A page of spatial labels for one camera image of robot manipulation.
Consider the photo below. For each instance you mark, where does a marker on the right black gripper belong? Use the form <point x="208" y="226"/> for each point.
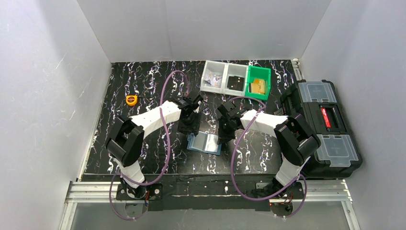
<point x="224" y="132"/>

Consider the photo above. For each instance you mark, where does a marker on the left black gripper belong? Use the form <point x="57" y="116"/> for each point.
<point x="187" y="126"/>

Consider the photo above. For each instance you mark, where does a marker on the blue card holder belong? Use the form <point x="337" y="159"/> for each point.
<point x="204" y="143"/>

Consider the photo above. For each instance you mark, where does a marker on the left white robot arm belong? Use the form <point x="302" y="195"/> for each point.
<point x="125" y="139"/>

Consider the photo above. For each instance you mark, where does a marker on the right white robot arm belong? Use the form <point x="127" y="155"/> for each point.
<point x="297" y="140"/>

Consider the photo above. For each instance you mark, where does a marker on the left grey storage bin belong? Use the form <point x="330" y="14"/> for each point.
<point x="214" y="67"/>

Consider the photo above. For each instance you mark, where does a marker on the grey storage bin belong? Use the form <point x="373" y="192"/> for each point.
<point x="235" y="70"/>
<point x="214" y="67"/>

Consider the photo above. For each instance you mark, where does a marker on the small items in grey bin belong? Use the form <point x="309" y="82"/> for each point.
<point x="214" y="80"/>

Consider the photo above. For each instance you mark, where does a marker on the middle grey storage bin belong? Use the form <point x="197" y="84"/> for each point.
<point x="235" y="70"/>

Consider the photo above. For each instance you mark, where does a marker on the black object in bin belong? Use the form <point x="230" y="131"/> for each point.
<point x="235" y="83"/>

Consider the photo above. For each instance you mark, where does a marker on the orange tape measure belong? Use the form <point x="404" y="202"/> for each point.
<point x="131" y="100"/>

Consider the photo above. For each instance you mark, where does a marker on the yellow items in green bin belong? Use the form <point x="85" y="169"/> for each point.
<point x="257" y="86"/>

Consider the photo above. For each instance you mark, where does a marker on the green storage bin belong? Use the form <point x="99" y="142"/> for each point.
<point x="259" y="73"/>

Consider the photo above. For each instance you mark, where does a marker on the black toolbox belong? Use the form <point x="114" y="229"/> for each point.
<point x="316" y="101"/>

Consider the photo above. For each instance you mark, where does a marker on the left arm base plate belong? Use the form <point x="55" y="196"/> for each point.
<point x="127" y="193"/>

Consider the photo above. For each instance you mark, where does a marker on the aluminium frame rail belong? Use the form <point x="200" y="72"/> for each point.
<point x="318" y="191"/>

